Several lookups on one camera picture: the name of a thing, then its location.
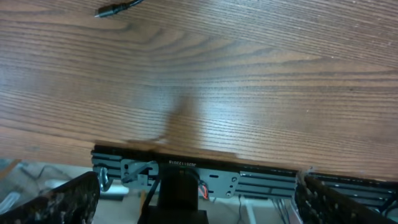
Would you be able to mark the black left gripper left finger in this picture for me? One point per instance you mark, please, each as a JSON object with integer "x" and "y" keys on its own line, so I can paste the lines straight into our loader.
{"x": 74, "y": 202}

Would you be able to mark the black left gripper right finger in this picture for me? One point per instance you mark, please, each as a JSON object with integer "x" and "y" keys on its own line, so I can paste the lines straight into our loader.
{"x": 317, "y": 203}

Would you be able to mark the black cable silver USB plug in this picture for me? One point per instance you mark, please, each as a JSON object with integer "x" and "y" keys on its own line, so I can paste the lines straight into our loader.
{"x": 113, "y": 9}

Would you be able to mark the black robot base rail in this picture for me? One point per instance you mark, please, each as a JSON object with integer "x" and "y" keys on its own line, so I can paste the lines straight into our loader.
{"x": 138, "y": 169}

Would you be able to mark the black base motor post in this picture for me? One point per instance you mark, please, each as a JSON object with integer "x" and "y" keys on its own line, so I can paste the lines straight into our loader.
{"x": 173, "y": 199}

